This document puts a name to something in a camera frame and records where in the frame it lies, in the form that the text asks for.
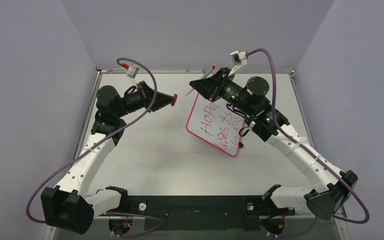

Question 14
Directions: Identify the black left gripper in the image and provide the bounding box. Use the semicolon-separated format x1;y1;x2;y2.
115;81;175;119

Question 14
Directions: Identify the red marker cap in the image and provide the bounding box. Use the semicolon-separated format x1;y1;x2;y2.
170;94;178;106

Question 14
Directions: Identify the pink framed whiteboard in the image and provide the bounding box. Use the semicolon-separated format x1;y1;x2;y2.
185;94;245;157

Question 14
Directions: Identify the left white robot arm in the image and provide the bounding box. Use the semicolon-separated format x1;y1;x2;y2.
40;81;177;234

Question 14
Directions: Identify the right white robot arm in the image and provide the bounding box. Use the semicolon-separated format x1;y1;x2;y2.
189;67;358;220

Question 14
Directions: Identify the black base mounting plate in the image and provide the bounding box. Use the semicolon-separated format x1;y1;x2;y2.
110;195;296;231

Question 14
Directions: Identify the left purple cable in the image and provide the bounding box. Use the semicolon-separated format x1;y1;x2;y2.
25;57;165;239

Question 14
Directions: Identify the purple cable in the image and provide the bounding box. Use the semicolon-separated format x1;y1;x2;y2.
246;48;370;238
25;57;165;239

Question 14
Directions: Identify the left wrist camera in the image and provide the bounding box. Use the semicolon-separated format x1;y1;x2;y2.
121;63;140;80

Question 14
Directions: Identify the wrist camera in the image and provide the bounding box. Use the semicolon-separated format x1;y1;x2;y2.
229;50;248;76
121;63;140;80

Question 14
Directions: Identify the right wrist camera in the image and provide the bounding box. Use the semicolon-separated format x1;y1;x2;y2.
229;50;248;76

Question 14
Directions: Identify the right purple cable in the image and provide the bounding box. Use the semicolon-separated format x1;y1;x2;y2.
246;48;370;238

